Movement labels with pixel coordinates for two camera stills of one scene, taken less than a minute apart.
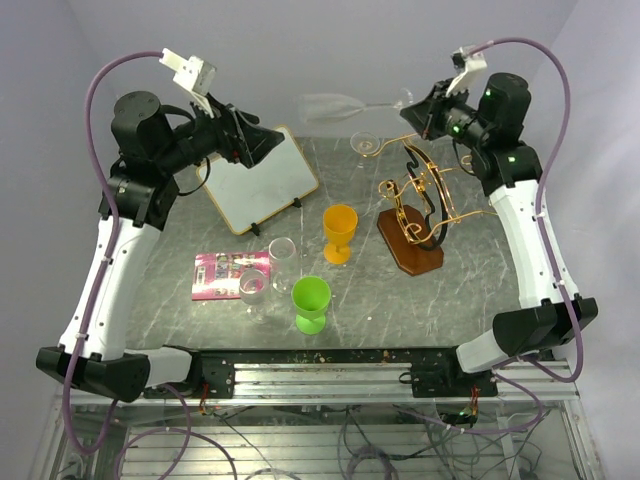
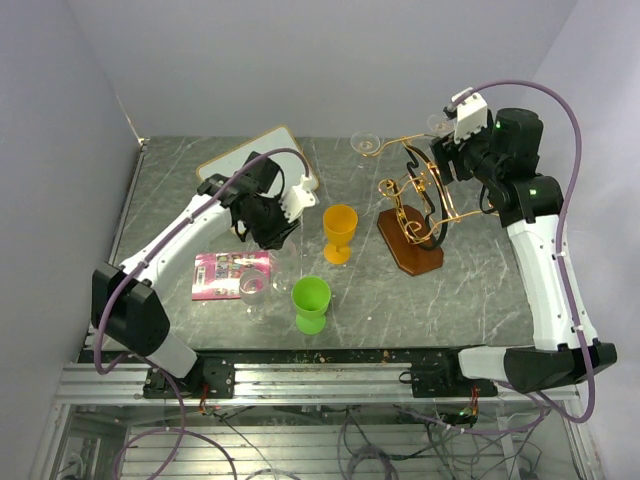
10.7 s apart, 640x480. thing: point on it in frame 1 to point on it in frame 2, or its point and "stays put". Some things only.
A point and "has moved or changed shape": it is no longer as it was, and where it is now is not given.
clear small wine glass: (329, 107) has moved or changed shape
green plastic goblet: (311, 296) stays put
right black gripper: (425, 115) to (446, 149)
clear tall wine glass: (364, 143) stays put
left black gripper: (252, 144) to (275, 239)
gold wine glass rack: (416, 226) stays put
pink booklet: (217, 275) stays put
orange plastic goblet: (340, 222) stays put
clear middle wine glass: (282, 255) stays put
